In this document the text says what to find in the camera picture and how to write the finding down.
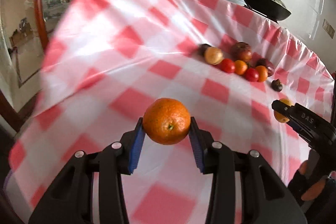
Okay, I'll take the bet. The yellow orange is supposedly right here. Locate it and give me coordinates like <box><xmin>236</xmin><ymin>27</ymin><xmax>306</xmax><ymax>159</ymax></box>
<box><xmin>273</xmin><ymin>98</ymin><xmax>294</xmax><ymax>123</ymax></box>

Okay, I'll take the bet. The dark mangosteen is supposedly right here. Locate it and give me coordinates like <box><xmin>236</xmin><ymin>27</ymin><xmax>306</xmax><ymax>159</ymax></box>
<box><xmin>271</xmin><ymin>79</ymin><xmax>283</xmax><ymax>92</ymax></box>

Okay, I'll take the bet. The red tomato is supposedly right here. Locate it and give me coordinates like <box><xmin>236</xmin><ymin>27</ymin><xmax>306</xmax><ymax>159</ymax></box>
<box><xmin>244</xmin><ymin>68</ymin><xmax>259</xmax><ymax>82</ymax></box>
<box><xmin>219</xmin><ymin>59</ymin><xmax>235</xmax><ymax>73</ymax></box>

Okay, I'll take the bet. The large orange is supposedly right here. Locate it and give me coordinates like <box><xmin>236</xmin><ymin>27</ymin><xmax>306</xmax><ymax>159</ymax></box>
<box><xmin>142</xmin><ymin>98</ymin><xmax>191</xmax><ymax>145</ymax></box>

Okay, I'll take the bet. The small orange right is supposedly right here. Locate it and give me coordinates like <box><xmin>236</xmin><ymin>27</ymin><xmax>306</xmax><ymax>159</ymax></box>
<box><xmin>255</xmin><ymin>65</ymin><xmax>268</xmax><ymax>83</ymax></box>

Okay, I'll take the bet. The small orange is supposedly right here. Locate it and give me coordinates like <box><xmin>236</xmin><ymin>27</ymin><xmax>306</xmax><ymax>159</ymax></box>
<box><xmin>235</xmin><ymin>60</ymin><xmax>248</xmax><ymax>76</ymax></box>
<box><xmin>255</xmin><ymin>65</ymin><xmax>268</xmax><ymax>83</ymax></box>

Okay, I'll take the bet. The dark red passion fruit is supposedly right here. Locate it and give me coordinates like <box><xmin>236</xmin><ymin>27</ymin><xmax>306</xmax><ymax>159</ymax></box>
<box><xmin>256</xmin><ymin>59</ymin><xmax>274</xmax><ymax>77</ymax></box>

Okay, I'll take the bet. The small orange middle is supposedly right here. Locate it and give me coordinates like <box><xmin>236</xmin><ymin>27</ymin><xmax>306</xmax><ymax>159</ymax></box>
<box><xmin>235</xmin><ymin>60</ymin><xmax>248</xmax><ymax>76</ymax></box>

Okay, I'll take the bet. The red pomegranate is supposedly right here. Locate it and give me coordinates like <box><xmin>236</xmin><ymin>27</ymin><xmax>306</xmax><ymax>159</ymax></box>
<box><xmin>231</xmin><ymin>42</ymin><xmax>252</xmax><ymax>63</ymax></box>

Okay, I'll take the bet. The yellow round fruit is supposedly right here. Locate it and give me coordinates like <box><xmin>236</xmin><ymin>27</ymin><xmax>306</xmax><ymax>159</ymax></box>
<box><xmin>204</xmin><ymin>47</ymin><xmax>224</xmax><ymax>65</ymax></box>

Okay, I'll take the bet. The dark purple fruit behind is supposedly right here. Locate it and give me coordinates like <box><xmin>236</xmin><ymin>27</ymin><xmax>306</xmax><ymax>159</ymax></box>
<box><xmin>198</xmin><ymin>44</ymin><xmax>211</xmax><ymax>56</ymax></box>

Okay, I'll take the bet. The red white checkered tablecloth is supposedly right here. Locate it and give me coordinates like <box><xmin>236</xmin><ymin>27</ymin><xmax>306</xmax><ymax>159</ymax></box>
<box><xmin>5</xmin><ymin>0</ymin><xmax>334</xmax><ymax>222</ymax></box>

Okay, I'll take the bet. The brown wooden door frame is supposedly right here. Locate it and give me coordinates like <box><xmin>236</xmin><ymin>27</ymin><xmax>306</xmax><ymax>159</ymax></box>
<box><xmin>34</xmin><ymin>0</ymin><xmax>49</xmax><ymax>51</ymax></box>

